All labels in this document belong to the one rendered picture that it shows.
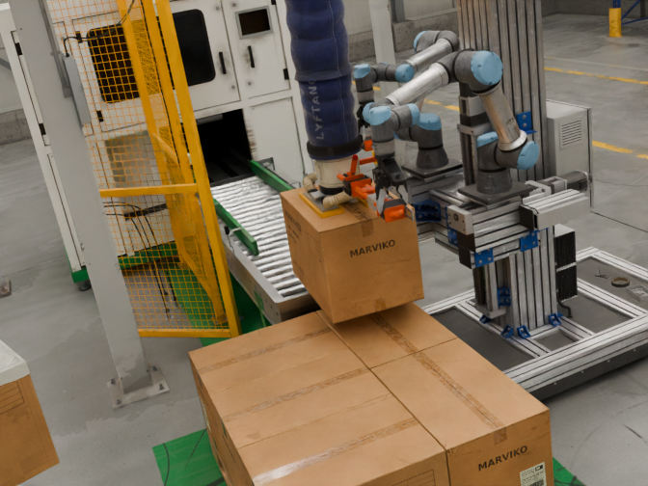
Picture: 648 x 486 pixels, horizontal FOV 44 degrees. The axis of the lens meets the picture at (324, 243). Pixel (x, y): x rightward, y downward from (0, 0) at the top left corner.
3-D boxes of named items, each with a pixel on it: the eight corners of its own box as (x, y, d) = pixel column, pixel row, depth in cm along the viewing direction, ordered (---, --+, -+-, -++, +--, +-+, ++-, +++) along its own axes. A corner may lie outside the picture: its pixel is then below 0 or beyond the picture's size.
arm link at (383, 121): (396, 105, 265) (377, 112, 260) (400, 137, 269) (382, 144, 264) (381, 103, 271) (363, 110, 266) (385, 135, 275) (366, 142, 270)
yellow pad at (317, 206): (298, 197, 348) (296, 186, 346) (319, 191, 350) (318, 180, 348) (321, 219, 317) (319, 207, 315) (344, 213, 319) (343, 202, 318)
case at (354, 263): (293, 273, 372) (279, 192, 358) (372, 252, 381) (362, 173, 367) (334, 324, 318) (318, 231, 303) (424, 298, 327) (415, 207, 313)
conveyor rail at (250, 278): (181, 210, 574) (175, 185, 567) (188, 208, 575) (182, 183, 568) (283, 339, 370) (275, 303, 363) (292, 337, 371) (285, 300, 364)
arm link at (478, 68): (517, 152, 324) (466, 42, 293) (547, 157, 312) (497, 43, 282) (499, 173, 320) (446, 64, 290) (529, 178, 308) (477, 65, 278)
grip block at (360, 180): (343, 192, 312) (341, 177, 310) (366, 186, 314) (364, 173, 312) (350, 198, 305) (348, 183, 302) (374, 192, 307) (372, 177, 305)
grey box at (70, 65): (77, 117, 387) (61, 56, 375) (89, 115, 388) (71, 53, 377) (81, 123, 369) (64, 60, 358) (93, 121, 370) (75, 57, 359)
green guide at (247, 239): (181, 189, 569) (178, 177, 566) (195, 186, 572) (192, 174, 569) (241, 260, 428) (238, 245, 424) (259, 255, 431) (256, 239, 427)
